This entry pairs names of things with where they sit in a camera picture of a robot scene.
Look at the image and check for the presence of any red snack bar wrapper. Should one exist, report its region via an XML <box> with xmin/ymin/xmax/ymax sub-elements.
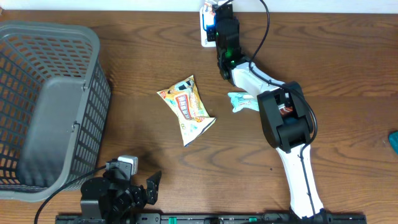
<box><xmin>279</xmin><ymin>105</ymin><xmax>294</xmax><ymax>116</ymax></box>

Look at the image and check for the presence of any teal wet wipes pack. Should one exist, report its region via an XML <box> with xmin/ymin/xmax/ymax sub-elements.
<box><xmin>228</xmin><ymin>92</ymin><xmax>259</xmax><ymax>113</ymax></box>

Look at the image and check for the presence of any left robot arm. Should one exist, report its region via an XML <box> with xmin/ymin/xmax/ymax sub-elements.
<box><xmin>79</xmin><ymin>156</ymin><xmax>162</xmax><ymax>223</ymax></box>

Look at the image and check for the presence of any teal mouthwash bottle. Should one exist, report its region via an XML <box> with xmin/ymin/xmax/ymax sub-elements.
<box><xmin>388</xmin><ymin>131</ymin><xmax>398</xmax><ymax>154</ymax></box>

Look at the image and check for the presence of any dark grey plastic basket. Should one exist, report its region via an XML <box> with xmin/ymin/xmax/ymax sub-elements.
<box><xmin>1</xmin><ymin>21</ymin><xmax>111</xmax><ymax>202</ymax></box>

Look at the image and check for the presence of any yellow snack bag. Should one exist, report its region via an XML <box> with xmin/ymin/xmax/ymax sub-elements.
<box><xmin>157</xmin><ymin>75</ymin><xmax>216</xmax><ymax>147</ymax></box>

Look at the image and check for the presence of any white barcode scanner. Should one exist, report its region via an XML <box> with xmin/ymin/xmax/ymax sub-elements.
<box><xmin>200</xmin><ymin>6</ymin><xmax>216</xmax><ymax>47</ymax></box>

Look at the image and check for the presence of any orange Kleenex tissue pack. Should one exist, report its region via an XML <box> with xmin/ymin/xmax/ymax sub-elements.
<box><xmin>201</xmin><ymin>5</ymin><xmax>215</xmax><ymax>29</ymax></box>

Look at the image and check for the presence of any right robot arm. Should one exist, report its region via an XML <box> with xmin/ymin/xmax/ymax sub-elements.
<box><xmin>208</xmin><ymin>1</ymin><xmax>323</xmax><ymax>220</ymax></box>

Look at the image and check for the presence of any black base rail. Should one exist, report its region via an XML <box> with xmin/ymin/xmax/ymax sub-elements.
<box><xmin>55</xmin><ymin>212</ymin><xmax>368</xmax><ymax>224</ymax></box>

